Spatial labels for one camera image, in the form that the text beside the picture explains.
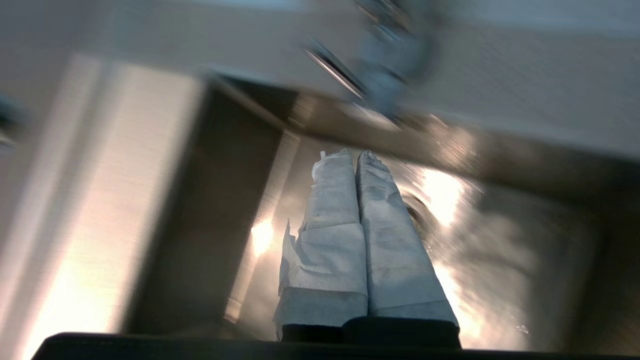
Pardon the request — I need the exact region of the wrapped right gripper right finger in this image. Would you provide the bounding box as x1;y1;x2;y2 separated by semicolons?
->
356;151;461;348

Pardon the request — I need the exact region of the wrapped right gripper left finger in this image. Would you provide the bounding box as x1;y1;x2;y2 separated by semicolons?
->
272;148;369;343

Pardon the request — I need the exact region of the chrome gooseneck kitchen faucet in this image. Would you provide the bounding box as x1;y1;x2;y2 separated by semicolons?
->
302;0;438;123

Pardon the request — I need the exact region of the stainless steel sink basin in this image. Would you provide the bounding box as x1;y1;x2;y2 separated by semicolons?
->
125;75;640;353

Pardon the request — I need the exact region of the round metal drain strainer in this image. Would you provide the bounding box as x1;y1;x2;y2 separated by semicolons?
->
402;192;428;231

